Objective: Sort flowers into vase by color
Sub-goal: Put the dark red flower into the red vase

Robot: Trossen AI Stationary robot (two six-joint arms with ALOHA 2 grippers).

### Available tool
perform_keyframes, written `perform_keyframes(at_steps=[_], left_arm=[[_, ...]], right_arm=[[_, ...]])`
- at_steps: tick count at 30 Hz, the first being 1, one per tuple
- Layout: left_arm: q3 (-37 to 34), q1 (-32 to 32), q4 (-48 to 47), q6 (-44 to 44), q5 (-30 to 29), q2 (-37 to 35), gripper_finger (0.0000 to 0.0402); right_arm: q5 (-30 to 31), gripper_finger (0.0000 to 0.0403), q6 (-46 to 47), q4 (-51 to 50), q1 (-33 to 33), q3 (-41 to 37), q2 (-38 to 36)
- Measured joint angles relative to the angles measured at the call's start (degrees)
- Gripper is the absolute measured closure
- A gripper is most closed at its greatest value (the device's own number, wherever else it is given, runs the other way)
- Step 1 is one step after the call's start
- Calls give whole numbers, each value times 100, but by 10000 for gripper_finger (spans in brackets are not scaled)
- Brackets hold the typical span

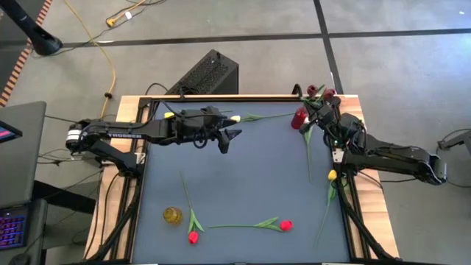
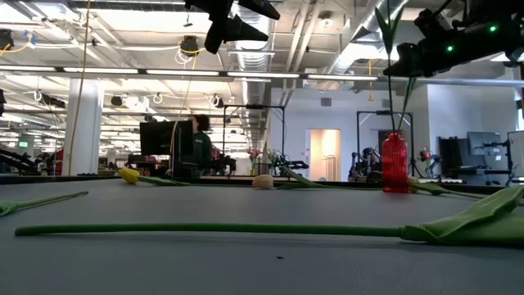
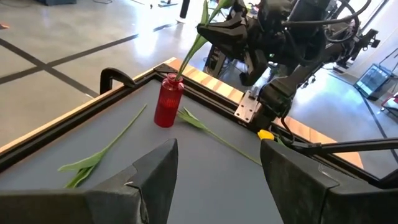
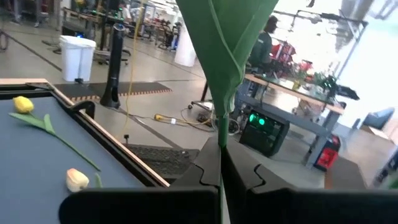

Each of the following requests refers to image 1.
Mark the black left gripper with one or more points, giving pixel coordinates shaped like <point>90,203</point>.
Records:
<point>209,130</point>

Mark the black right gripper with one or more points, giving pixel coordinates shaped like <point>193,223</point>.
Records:
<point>329,118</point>

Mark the cream artificial tulip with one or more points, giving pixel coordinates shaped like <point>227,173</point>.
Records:
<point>308,137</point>
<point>235,118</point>

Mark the yellow artificial tulip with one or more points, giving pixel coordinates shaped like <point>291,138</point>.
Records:
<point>169,115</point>
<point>332,175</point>

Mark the bright red artificial tulip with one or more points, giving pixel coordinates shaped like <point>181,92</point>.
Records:
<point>286,225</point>
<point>193,237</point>

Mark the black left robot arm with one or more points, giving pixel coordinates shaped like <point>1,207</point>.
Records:
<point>125,133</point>

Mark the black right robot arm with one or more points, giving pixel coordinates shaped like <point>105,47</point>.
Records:
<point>397,156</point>

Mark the red ribbed glass vase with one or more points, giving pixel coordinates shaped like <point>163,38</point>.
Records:
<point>298,119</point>

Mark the yellow glass vase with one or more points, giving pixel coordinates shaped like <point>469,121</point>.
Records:
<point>173,215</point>

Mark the blue grey table mat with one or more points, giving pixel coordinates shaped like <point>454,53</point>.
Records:
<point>250,176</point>

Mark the black perforated computer case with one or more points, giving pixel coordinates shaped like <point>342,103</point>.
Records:
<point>209,73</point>

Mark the black stand pole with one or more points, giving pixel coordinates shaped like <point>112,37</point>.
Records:
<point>33,31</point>

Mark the small tilted display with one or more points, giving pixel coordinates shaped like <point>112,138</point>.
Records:
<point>7,133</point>

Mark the black floor mat striped edge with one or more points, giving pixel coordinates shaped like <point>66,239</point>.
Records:
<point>7,70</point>

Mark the backlit keyboard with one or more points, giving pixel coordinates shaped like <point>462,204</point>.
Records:
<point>13,228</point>

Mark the black aluminium table frame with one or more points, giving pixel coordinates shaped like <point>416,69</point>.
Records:
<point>349,235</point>

